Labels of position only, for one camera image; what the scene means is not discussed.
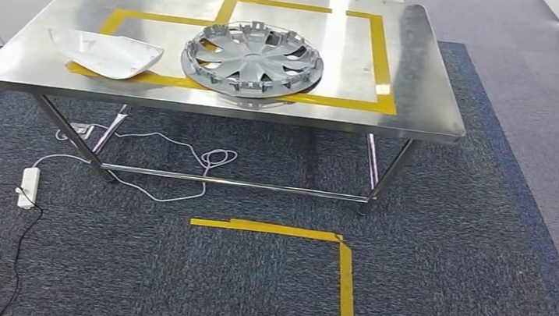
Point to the yellow floor tape strip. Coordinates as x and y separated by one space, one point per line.
346 288

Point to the grey plastic wheel cover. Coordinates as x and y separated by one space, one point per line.
253 63

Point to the white power adapter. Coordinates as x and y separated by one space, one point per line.
80 130

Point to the white plastic cover part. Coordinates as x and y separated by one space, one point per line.
106 55

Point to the white power strip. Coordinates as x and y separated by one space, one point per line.
29 187

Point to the stainless steel workbench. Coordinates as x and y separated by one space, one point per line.
422 88

